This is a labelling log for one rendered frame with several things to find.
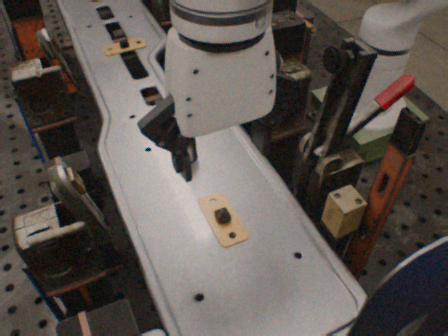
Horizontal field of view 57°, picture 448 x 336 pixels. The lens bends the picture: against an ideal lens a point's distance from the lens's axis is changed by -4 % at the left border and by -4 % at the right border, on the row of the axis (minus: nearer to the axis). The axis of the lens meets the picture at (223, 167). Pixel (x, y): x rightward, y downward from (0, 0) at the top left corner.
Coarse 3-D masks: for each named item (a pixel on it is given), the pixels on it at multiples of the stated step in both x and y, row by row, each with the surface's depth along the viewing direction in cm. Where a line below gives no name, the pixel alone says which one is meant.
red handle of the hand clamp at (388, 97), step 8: (400, 80) 53; (408, 80) 52; (392, 88) 53; (400, 88) 52; (408, 88) 52; (376, 96) 54; (384, 96) 53; (392, 96) 53; (400, 96) 53; (368, 104) 54; (376, 104) 53; (384, 104) 53; (392, 104) 53; (360, 112) 54; (368, 112) 54; (376, 112) 53; (352, 120) 54; (360, 120) 54; (368, 120) 54; (352, 128) 54; (360, 128) 54; (352, 136) 55; (320, 144) 55; (320, 152) 55
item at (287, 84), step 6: (276, 72) 43; (276, 78) 42; (282, 78) 43; (288, 78) 43; (276, 84) 43; (282, 84) 43; (288, 84) 43; (294, 84) 44; (282, 90) 44; (288, 90) 44; (294, 90) 44; (276, 96) 45; (282, 96) 45; (288, 96) 45; (276, 102) 45
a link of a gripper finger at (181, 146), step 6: (174, 120) 43; (174, 126) 43; (174, 132) 43; (180, 132) 44; (180, 138) 41; (186, 138) 41; (192, 138) 42; (180, 144) 42; (186, 144) 42; (174, 150) 42; (180, 150) 42; (180, 156) 43
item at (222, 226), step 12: (204, 204) 57; (216, 204) 57; (228, 204) 57; (216, 216) 55; (228, 216) 55; (216, 228) 55; (228, 228) 55; (240, 228) 55; (228, 240) 53; (240, 240) 53
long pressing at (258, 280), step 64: (64, 0) 100; (128, 0) 99; (128, 128) 68; (128, 192) 59; (192, 192) 59; (256, 192) 59; (192, 256) 52; (256, 256) 52; (320, 256) 52; (192, 320) 46; (256, 320) 46; (320, 320) 46
